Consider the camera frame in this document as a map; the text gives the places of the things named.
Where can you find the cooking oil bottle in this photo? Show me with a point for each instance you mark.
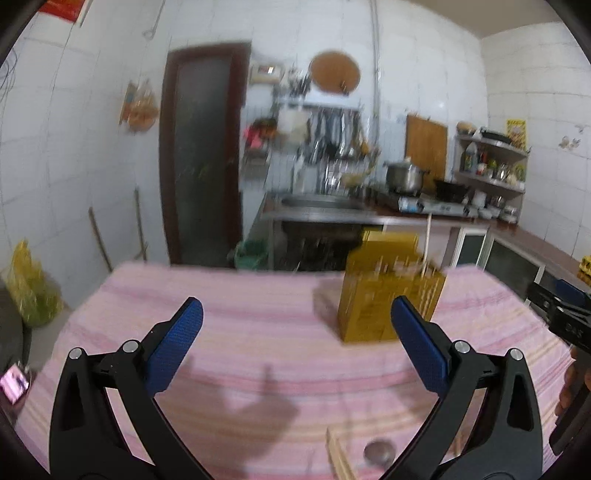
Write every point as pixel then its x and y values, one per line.
pixel 471 159

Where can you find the metal kitchen utensil rack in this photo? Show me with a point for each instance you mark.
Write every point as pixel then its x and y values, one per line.
pixel 328 134

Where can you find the red wall poster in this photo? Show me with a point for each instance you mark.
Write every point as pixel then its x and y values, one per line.
pixel 62 10

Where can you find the black wok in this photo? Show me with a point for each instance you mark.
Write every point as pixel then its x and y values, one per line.
pixel 451 190

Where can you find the round wooden board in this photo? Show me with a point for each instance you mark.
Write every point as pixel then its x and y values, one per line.
pixel 334 71

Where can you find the red cloth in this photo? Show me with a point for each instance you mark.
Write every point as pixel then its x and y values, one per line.
pixel 258 134

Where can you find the dark grey seat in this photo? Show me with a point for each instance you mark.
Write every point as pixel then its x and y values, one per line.
pixel 10 327

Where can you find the steel cooking pot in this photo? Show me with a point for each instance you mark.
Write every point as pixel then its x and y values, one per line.
pixel 404 177

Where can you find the grey water pipe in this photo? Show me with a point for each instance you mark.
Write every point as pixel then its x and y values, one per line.
pixel 375 69

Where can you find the wooden cutting board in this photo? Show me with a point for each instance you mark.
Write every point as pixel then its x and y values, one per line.
pixel 427 143

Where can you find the kitchen counter cabinet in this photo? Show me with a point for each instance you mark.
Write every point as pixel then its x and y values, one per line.
pixel 508 249

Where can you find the metal spoon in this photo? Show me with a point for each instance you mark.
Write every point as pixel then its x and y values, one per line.
pixel 378 452

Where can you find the white wall box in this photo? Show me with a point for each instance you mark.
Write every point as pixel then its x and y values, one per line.
pixel 267 73

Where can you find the yellow perforated utensil holder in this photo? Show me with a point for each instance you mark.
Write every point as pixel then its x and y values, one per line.
pixel 385 300

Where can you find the thin wooden stick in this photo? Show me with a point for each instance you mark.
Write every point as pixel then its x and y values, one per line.
pixel 100 240
pixel 140 221

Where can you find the green basket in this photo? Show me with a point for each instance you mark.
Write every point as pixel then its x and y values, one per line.
pixel 251 256

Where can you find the grey corner shelf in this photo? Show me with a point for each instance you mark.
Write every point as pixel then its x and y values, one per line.
pixel 491 182

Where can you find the yellow plastic bag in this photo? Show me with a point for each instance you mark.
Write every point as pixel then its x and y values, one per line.
pixel 32 286

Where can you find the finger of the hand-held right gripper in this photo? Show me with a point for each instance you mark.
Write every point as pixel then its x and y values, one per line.
pixel 572 290
pixel 541 302

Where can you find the dark brown door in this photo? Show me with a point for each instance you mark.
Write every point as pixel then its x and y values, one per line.
pixel 203 161

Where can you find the wooden chopstick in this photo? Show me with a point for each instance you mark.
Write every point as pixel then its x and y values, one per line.
pixel 428 240
pixel 346 461
pixel 333 454

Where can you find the hanging orange bag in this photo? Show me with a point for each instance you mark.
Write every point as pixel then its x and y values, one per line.
pixel 138 108

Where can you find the pink striped tablecloth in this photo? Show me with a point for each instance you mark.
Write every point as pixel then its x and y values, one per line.
pixel 277 323

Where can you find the black pan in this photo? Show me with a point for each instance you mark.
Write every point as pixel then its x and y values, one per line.
pixel 496 136

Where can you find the steel sink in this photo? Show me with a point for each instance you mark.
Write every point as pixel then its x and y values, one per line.
pixel 318 207

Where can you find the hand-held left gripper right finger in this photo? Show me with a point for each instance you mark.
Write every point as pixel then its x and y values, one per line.
pixel 418 339

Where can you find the person's right hand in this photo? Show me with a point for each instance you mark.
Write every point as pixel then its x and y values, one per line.
pixel 567 387

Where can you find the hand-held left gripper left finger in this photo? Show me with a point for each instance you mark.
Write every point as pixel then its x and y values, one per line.
pixel 178 339

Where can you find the yellow wall poster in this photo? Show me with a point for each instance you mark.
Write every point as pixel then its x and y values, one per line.
pixel 517 134

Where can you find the gas stove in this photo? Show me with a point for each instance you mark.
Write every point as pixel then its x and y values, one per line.
pixel 429 205

